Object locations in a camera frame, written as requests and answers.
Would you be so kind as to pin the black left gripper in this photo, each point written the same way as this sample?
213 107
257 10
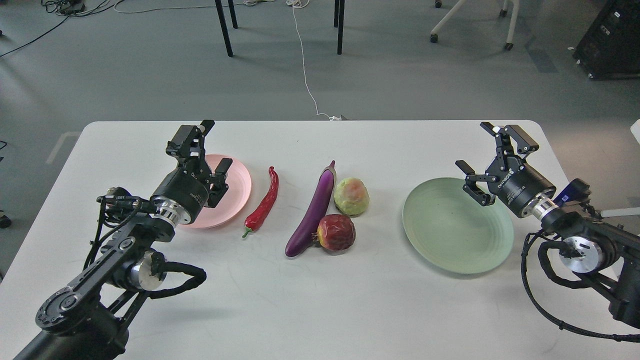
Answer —
191 186

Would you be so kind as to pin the black table leg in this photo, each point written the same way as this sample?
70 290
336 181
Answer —
233 15
336 13
340 29
224 29

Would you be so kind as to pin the black equipment case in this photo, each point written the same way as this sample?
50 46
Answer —
610 48

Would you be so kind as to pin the green plate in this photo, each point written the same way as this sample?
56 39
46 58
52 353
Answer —
452 231

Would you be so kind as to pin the black table leg rear right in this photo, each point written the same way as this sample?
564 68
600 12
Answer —
336 13

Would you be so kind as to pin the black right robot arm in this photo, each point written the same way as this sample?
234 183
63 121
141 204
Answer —
578 249

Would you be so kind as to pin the red pomegranate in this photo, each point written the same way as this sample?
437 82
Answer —
335 232

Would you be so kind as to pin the black table leg rear left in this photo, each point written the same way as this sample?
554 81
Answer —
233 15

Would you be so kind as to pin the purple eggplant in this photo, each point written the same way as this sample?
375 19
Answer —
303 236

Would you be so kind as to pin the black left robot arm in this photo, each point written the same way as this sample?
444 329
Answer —
88 319

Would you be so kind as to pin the pink plate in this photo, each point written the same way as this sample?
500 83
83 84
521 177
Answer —
239 188

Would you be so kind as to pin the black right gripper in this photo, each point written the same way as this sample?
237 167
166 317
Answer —
508 177

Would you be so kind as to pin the red chili pepper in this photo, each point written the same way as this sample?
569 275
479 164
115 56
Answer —
255 220

